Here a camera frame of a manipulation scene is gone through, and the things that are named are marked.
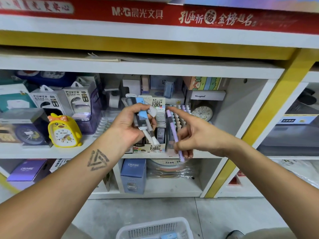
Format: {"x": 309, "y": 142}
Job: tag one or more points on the person's right hand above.
{"x": 199, "y": 134}

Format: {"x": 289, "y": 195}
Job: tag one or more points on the person's left hand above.
{"x": 127, "y": 127}

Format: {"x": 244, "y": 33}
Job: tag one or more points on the bundle of blue dark packets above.
{"x": 144, "y": 122}

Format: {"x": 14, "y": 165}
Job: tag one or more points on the slim lilac white packet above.
{"x": 174, "y": 134}

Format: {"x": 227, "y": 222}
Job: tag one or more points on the white shelf with yellow trim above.
{"x": 164, "y": 68}

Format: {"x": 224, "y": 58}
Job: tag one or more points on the white plastic basket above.
{"x": 149, "y": 226}

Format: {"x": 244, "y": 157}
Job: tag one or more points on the pile of lead refill packets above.
{"x": 169, "y": 235}

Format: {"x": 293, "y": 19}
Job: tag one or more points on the person's right forearm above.
{"x": 276, "y": 189}

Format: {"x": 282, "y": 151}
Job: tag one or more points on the person's left forearm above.
{"x": 55, "y": 199}

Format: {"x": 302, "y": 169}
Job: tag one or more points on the white round clock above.
{"x": 203, "y": 113}

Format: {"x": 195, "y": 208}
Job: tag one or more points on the clear plastic tray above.
{"x": 103, "y": 127}

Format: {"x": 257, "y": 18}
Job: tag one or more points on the white refill display box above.
{"x": 159, "y": 124}

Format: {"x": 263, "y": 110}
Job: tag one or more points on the purple translucent container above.
{"x": 94, "y": 123}

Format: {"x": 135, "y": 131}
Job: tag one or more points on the tape dispenser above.
{"x": 113, "y": 97}

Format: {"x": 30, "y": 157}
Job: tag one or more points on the white long box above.
{"x": 205, "y": 95}

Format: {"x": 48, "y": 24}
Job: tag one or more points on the white tall box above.
{"x": 132, "y": 86}

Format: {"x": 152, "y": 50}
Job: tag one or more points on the stack of wrapped discs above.
{"x": 170, "y": 167}

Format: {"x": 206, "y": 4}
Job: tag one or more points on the blue small carton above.
{"x": 133, "y": 176}

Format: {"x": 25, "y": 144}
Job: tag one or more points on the pastel sticky notes pack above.
{"x": 205, "y": 83}

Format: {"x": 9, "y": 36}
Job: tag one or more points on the grey digital clock box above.
{"x": 162, "y": 84}

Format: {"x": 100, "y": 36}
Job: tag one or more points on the white hanging accessory box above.
{"x": 77, "y": 97}
{"x": 47, "y": 100}

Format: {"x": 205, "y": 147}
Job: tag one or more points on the red white flat box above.
{"x": 238, "y": 179}

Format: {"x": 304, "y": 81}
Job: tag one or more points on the yellow alarm clock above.
{"x": 65, "y": 133}

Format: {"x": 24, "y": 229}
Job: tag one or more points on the flat cardboard sheets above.
{"x": 199, "y": 57}

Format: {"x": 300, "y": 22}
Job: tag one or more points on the clear boxed dark clock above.
{"x": 24, "y": 129}

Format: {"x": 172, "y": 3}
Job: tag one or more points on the grey sneaker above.
{"x": 235, "y": 235}

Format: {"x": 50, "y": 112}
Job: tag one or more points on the purple box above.
{"x": 26, "y": 171}

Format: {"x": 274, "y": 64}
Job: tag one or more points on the plastic wrapped items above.
{"x": 304, "y": 171}

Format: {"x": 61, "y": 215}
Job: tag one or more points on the teal white box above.
{"x": 15, "y": 98}

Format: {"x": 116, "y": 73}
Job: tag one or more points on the red banner strip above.
{"x": 74, "y": 10}

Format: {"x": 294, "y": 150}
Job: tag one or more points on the blue printed box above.
{"x": 249, "y": 3}

